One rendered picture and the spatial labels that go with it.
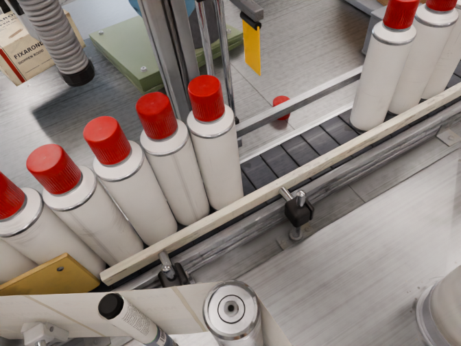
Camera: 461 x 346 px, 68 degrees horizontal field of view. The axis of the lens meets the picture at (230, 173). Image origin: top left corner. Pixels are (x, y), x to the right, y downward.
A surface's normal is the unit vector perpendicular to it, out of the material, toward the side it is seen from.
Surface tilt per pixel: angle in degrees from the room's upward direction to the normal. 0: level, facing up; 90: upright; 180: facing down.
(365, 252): 0
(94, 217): 90
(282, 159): 0
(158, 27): 90
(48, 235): 90
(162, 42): 90
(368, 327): 0
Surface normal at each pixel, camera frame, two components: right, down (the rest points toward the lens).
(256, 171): -0.09, -0.59
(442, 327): -0.96, 0.28
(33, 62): 0.71, 0.53
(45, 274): 0.48, 0.68
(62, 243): 0.88, 0.32
